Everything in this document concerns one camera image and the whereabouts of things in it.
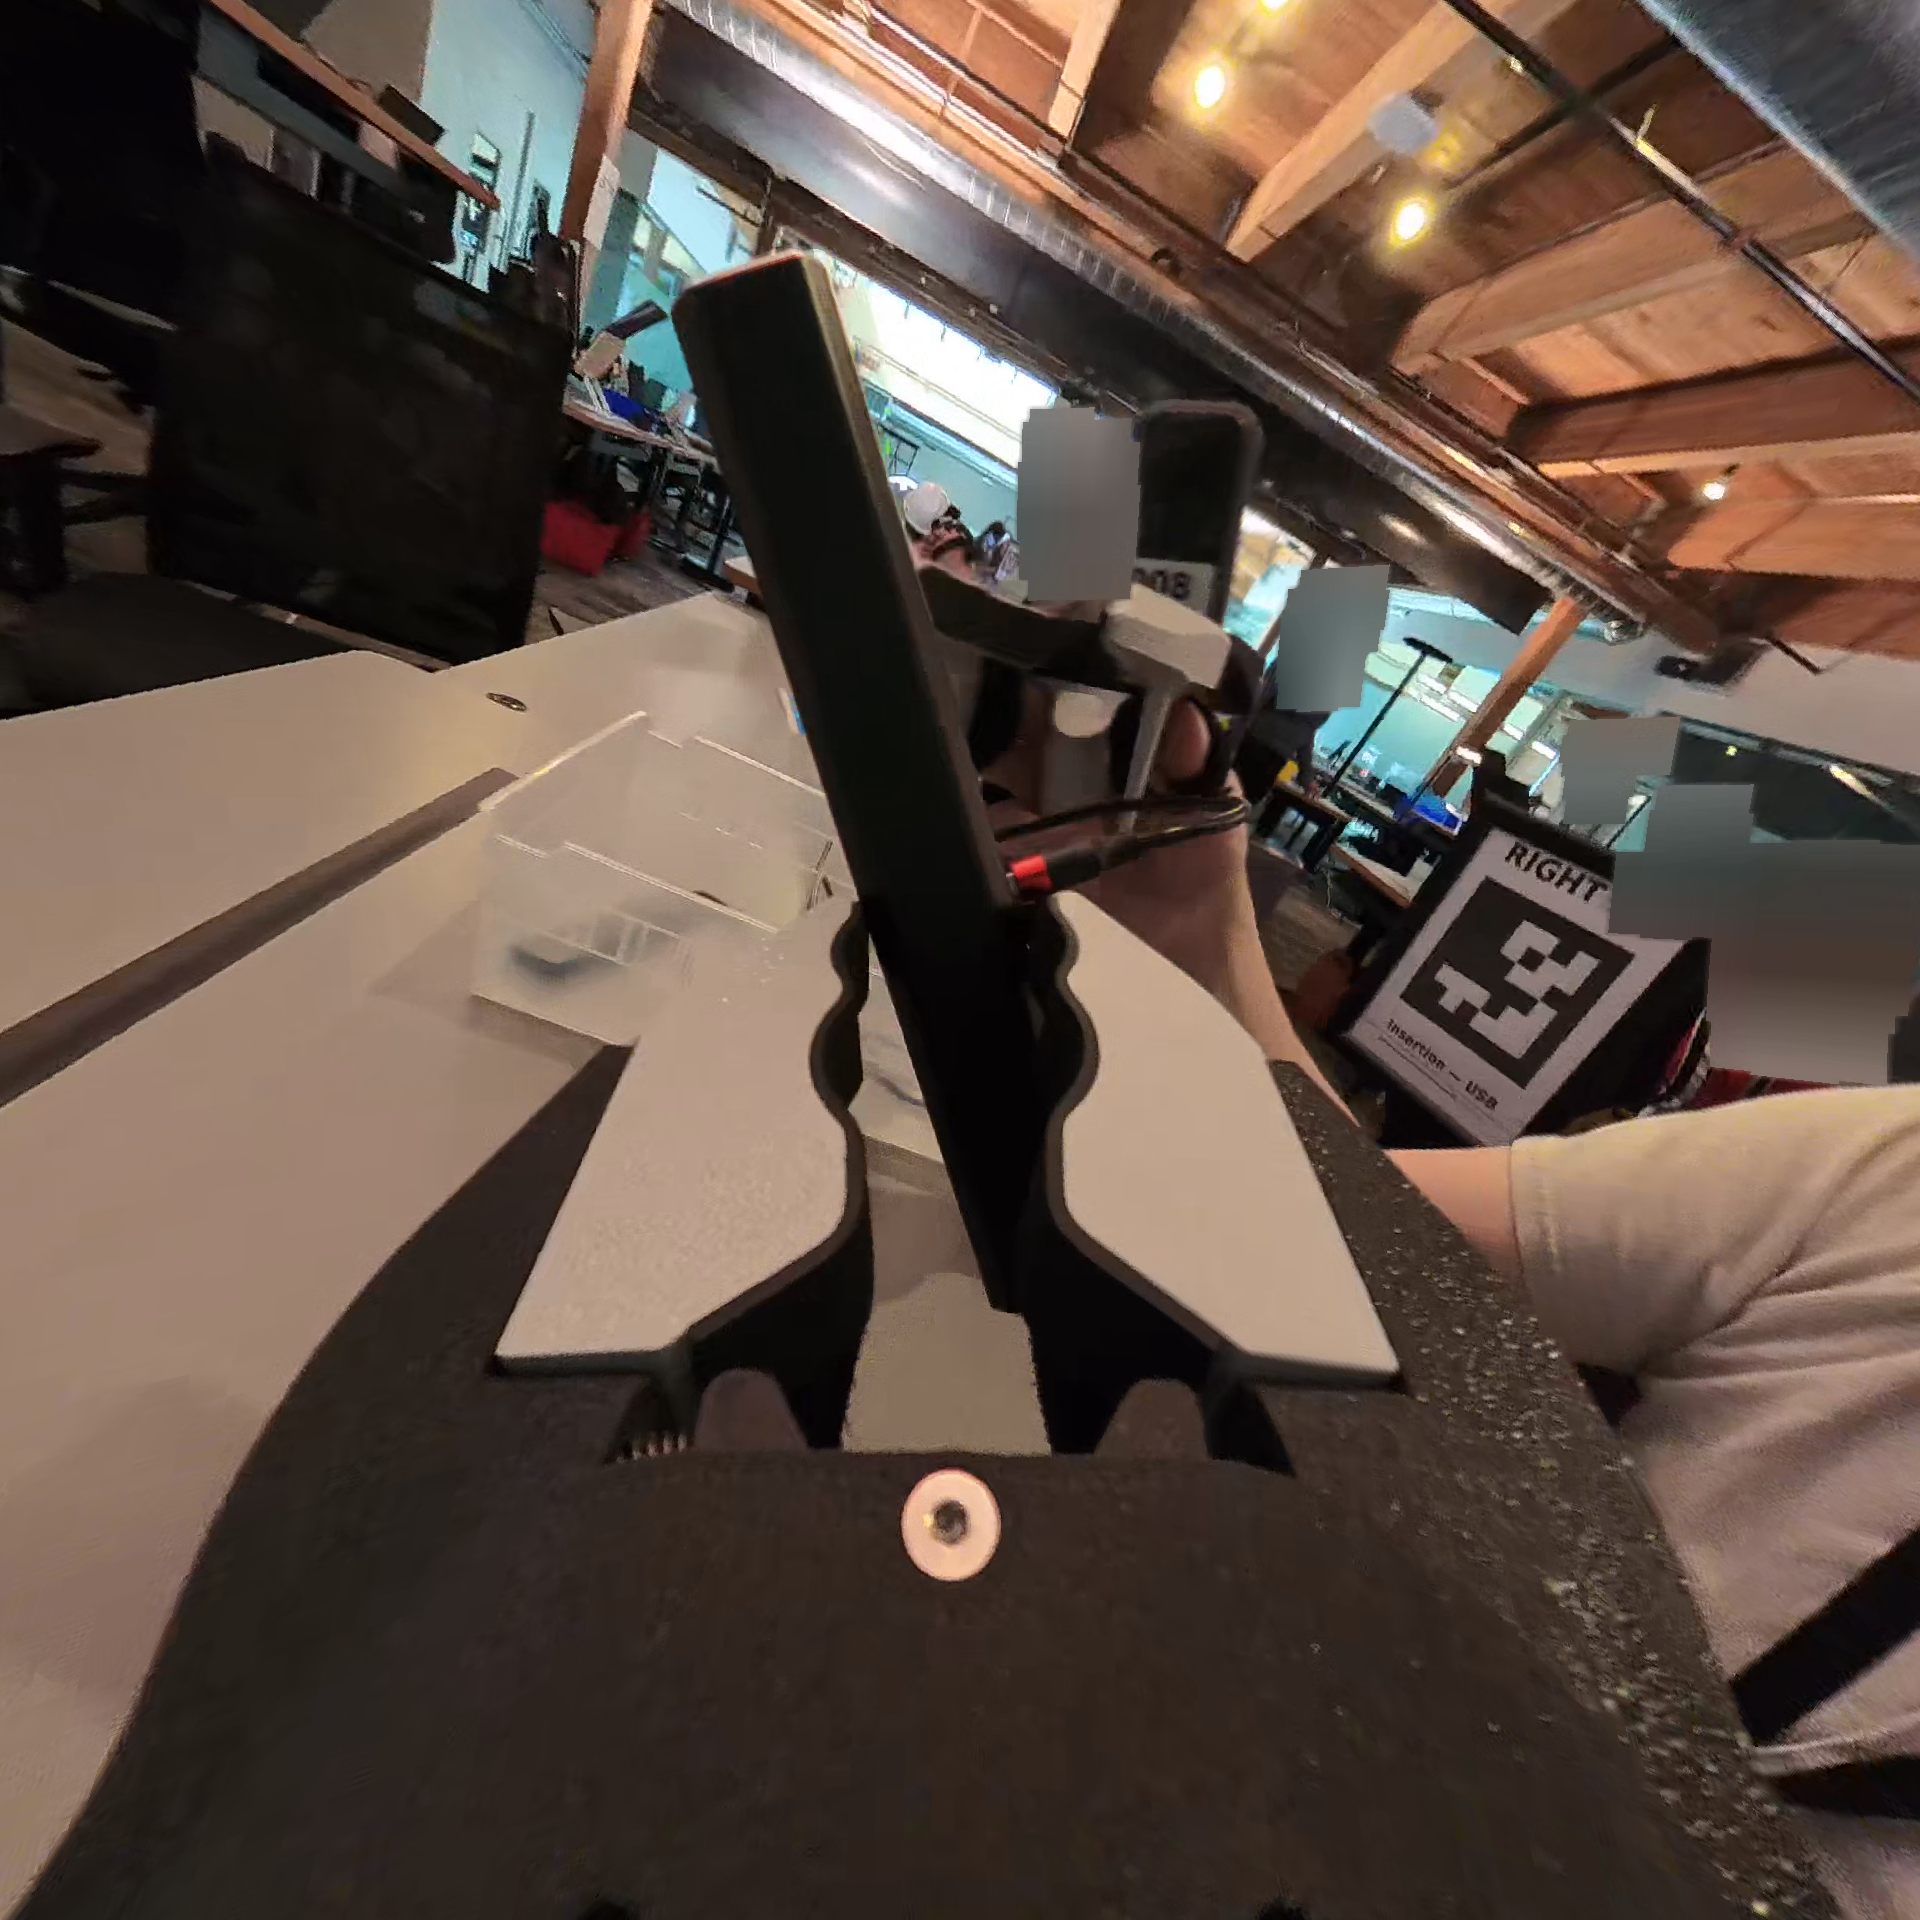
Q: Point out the long slim ceiling duct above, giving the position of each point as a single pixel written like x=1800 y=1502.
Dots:
x=1350 y=441

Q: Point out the white ceiling sensor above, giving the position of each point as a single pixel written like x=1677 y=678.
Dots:
x=1402 y=120

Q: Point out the red white garment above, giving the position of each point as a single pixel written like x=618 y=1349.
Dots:
x=1800 y=1072

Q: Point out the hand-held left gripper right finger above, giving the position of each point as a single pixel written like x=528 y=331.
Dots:
x=1215 y=1201

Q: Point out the person's grey shirt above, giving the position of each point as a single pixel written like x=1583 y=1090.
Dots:
x=1725 y=1275

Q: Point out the person's right hand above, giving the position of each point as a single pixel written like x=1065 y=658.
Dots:
x=1184 y=900

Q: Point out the person's right forearm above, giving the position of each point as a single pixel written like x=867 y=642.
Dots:
x=1454 y=1201

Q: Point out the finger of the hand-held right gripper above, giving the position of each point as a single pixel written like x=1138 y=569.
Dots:
x=1020 y=623
x=1171 y=638

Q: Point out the white printed sign board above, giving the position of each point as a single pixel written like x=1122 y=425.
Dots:
x=1515 y=960

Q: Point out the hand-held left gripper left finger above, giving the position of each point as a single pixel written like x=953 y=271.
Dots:
x=690 y=1201

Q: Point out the clear plastic bin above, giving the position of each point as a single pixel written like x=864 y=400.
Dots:
x=600 y=840

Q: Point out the red storage crate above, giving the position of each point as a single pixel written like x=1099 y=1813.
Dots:
x=593 y=532

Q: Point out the black room divider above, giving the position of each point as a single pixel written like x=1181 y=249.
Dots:
x=361 y=435

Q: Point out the black floor lamp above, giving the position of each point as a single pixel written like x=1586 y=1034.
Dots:
x=1424 y=645

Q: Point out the large corrugated ceiling duct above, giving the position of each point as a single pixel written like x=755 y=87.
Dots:
x=1800 y=90

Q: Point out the black office chair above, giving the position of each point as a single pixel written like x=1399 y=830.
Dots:
x=150 y=645

